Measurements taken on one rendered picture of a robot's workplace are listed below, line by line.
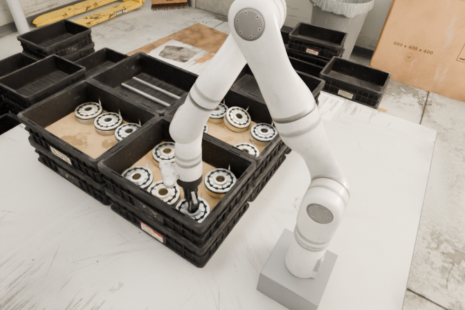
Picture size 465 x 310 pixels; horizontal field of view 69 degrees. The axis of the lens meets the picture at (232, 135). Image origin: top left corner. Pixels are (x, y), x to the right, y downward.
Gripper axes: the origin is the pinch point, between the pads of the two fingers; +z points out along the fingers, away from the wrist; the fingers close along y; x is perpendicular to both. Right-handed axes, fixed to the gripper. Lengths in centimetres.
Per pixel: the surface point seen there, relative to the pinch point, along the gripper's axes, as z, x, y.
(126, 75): 0, 9, 77
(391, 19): 34, -239, 173
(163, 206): -7.5, 8.4, -4.5
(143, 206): 0.0, 13.3, 2.9
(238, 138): 2.5, -25.8, 25.9
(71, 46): 33, 38, 181
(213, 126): 2.5, -18.8, 35.2
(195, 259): 12.2, 1.7, -11.5
